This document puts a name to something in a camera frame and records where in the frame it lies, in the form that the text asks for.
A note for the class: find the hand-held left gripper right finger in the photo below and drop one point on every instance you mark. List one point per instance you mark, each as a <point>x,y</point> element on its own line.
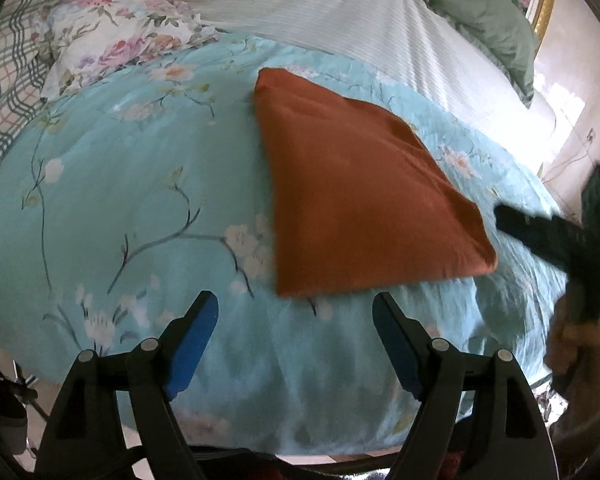
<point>402,355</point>

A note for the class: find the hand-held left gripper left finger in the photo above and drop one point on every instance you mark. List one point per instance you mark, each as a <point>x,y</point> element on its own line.
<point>192,350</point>

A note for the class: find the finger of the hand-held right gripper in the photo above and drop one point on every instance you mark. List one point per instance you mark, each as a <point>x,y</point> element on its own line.
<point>535,232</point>

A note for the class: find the orange knit sweater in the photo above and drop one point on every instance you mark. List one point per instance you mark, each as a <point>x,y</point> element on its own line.
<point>360,185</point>

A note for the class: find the person's right hand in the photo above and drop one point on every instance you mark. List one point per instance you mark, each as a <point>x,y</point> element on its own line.
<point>582,355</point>

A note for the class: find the light blue floral blanket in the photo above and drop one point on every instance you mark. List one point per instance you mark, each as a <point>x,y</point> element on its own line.
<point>130,185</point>

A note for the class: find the green pillow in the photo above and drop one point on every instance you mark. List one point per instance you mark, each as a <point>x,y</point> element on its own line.
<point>480,15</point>

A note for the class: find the gold framed picture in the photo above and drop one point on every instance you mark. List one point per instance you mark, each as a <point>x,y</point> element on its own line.
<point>545,0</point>

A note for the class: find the white striped quilt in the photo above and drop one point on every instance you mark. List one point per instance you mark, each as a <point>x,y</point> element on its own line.
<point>355,20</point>

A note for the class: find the pink floral pillow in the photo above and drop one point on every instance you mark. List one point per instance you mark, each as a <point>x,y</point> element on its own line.
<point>120,35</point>

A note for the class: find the plaid bed sheet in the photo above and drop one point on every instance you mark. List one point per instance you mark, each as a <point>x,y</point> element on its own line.
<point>10,60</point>

